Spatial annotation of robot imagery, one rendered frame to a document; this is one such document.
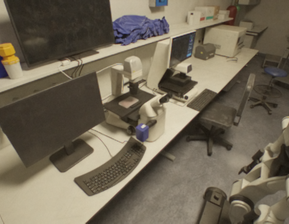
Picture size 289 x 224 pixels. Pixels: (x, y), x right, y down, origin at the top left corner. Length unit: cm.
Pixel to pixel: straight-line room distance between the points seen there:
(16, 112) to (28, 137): 14
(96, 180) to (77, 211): 18
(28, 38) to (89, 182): 90
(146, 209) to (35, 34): 163
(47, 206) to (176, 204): 118
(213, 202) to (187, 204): 29
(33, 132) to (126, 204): 117
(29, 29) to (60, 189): 93
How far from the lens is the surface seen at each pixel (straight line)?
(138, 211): 182
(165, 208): 185
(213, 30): 331
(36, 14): 128
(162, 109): 120
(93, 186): 108
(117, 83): 134
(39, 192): 119
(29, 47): 126
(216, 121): 206
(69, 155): 128
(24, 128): 97
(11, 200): 125
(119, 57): 185
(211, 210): 171
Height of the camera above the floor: 166
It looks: 35 degrees down
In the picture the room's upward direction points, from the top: straight up
